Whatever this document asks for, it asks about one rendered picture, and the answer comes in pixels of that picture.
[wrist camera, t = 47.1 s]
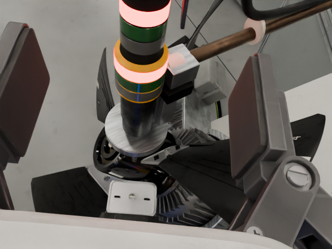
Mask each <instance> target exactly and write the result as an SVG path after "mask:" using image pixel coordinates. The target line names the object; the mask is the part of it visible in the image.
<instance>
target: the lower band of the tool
mask: <svg viewBox="0 0 332 249"><path fill-rule="evenodd" d="M120 42H121V41H120V39H119V40H118V41H117V42H116V44H115V47H114V55H115V58H116V60H117V61H118V63H119V64H120V65H121V66H123V67H124V68H126V69H128V70H130V71H133V72H137V73H150V72H153V71H156V70H158V69H160V68H161V67H162V66H163V65H164V64H165V63H166V62H167V60H168V47H167V45H166V44H165V43H164V53H163V55H162V57H161V59H160V60H158V61H157V62H155V63H153V64H149V65H137V64H133V63H131V62H129V61H127V60H126V59H125V58H124V57H123V56H122V55H121V53H120ZM119 75H120V74H119ZM120 76H121V75H120ZM121 77H122V76H121ZM123 78H124V77H123ZM160 78H161V77H160ZM124 79H125V78H124ZM158 79H159V78H158ZM158 79H157V80H158ZM126 80H127V79H126ZM127 81H129V80H127ZM155 81H156V80H155ZM130 82H132V81H130ZM152 82H154V81H152ZM152 82H148V83H152ZM132 83H136V82H132ZM139 84H145V83H139ZM119 85H120V84H119ZM120 86H121V85H120ZM121 87H122V86H121ZM123 88H124V87H123ZM124 89H125V88H124ZM157 89H158V88H157ZM126 90H127V89H126ZM155 90H156V89H155ZM128 91H130V90H128ZM153 91H154V90H153ZM130 92H133V91H130ZM150 92H152V91H150ZM118 93H119V92H118ZM133 93H138V92H133ZM145 93H149V92H145ZM119 94H120V93H119ZM120 95H121V94H120ZM121 96H122V95H121ZM158 96H159V95H158ZM158 96H157V97H158ZM122 97H123V96H122ZM157 97H156V98H157ZM123 98H124V99H126V98H125V97H123ZM156 98H154V99H156ZM154 99H152V100H154ZM126 100H128V101H131V102H134V103H146V102H150V101H152V100H149V101H145V102H136V101H132V100H129V99H126Z"/></svg>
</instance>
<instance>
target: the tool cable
mask: <svg viewBox="0 0 332 249"><path fill-rule="evenodd" d="M325 1H328V0H303V1H300V2H297V3H294V4H291V5H288V6H284V7H280V8H276V9H272V10H264V11H263V10H256V9H255V8H254V7H253V4H252V0H241V6H242V10H243V12H244V14H245V15H246V16H247V17H248V19H247V20H246V22H245V24H244V29H246V28H249V27H252V28H253V29H254V30H255V32H256V37H255V39H254V40H253V41H250V42H248V44H250V45H254V44H257V43H259V42H260V41H261V40H262V39H263V37H264V34H265V29H266V26H265V21H266V20H272V19H276V18H280V17H283V16H287V15H290V14H293V13H296V12H298V11H301V10H304V9H307V8H309V7H312V6H315V5H317V4H320V3H323V2H325Z"/></svg>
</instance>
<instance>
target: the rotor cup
mask: <svg viewBox="0 0 332 249"><path fill-rule="evenodd" d="M177 145H180V142H179V140H178V138H177V137H176V136H175V135H173V134H171V133H170V132H167V135H166V139H165V141H164V143H163V145H162V146H161V147H160V148H159V149H158V150H157V151H155V152H154V153H152V154H150V155H147V156H144V157H137V161H136V162H133V161H132V157H130V156H126V155H123V154H121V153H119V152H118V151H116V150H115V149H114V148H113V147H112V148H110V147H109V142H108V140H107V137H106V132H105V126H104V127H103V129H102V130H101V132H100V133H99V135H98V137H97V140H96V142H95V145H94V150H93V163H94V166H95V168H96V169H97V170H99V171H100V172H102V173H104V174H107V175H110V176H112V177H115V178H118V179H120V180H129V181H140V182H151V183H154V184H155V185H156V186H157V194H159V193H161V192H163V191H164V190H165V189H166V188H167V187H168V186H169V185H170V184H171V183H172V181H173V180H174V178H173V177H172V176H171V175H169V174H168V173H167V172H165V171H164V170H163V169H162V168H160V167H156V166H140V165H139V163H141V161H142V160H143V159H144V158H146V157H149V156H151V155H153V154H155V153H157V152H159V151H161V150H164V149H166V148H168V147H170V146H177ZM180 146H181V145H180ZM110 172H113V173H115V174H118V175H120V176H123V178H120V177H117V176H115V175H112V174H110ZM157 194H156V195H157Z"/></svg>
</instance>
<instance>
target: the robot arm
mask: <svg viewBox="0 0 332 249"><path fill-rule="evenodd" d="M49 83H50V75H49V72H48V69H47V66H46V64H45V61H44V58H43V55H42V52H41V49H40V46H39V43H38V40H37V37H36V34H35V31H34V29H33V28H29V26H28V24H27V23H20V22H12V21H9V22H8V23H7V25H6V27H5V29H4V31H3V33H2V35H1V37H0V249H293V248H292V246H293V244H294V245H295V246H296V247H297V248H298V249H332V196H331V195H330V194H329V193H327V192H326V191H325V190H324V189H323V188H322V187H321V186H320V182H321V181H320V175H319V173H318V170H317V169H316V167H315V166H314V165H313V164H312V163H311V162H310V161H309V160H307V159H305V158H303V157H300V156H296V154H295V148H294V143H293V137H292V131H291V124H290V118H289V113H288V107H287V101H286V96H285V93H284V92H283V91H282V90H278V89H277V83H276V77H275V71H274V64H273V58H272V55H271V54H263V53H255V54H254V56H249V58H248V59H247V62H246V64H245V66H244V68H243V70H242V72H241V74H240V76H239V78H238V80H237V82H236V84H235V86H234V88H233V90H232V92H231V94H230V96H229V99H228V117H229V136H230V156H231V174H232V178H233V179H236V186H243V187H244V194H245V195H246V198H245V200H244V201H243V203H242V205H241V206H240V208H239V210H238V211H237V213H236V215H235V216H234V218H233V220H232V221H231V223H230V225H229V227H228V228H227V230H222V229H212V228H202V227H192V226H182V225H172V224H161V223H152V222H141V221H130V220H119V219H108V218H97V217H86V216H75V215H63V214H53V213H41V212H30V211H17V210H15V209H14V206H13V202H12V199H11V196H10V193H9V189H8V186H7V183H6V179H5V176H4V173H3V171H4V170H5V168H6V166H7V163H14V164H18V163H19V160H20V157H24V156H25V154H26V152H27V149H28V146H29V143H30V140H31V137H32V134H33V131H34V128H35V125H36V122H37V119H38V116H39V113H40V110H41V107H42V104H43V101H44V98H45V95H46V92H47V89H48V86H49Z"/></svg>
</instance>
